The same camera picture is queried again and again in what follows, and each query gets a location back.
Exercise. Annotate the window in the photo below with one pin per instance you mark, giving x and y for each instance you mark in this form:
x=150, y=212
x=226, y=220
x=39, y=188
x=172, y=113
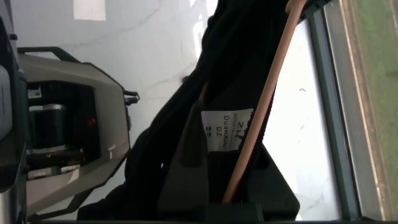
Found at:
x=331, y=109

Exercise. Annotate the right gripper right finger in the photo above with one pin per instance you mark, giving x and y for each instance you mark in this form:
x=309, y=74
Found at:
x=273, y=189

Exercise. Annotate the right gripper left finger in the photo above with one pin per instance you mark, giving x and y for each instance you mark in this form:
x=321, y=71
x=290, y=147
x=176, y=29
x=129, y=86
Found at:
x=186, y=180

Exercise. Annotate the pink clothes hanger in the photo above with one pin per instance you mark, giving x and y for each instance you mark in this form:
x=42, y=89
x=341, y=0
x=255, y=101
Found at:
x=265, y=90

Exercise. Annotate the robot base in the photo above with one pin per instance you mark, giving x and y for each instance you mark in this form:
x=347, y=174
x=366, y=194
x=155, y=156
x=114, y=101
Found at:
x=77, y=77

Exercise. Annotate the black garment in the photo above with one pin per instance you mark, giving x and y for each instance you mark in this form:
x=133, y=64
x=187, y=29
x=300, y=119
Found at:
x=230, y=46

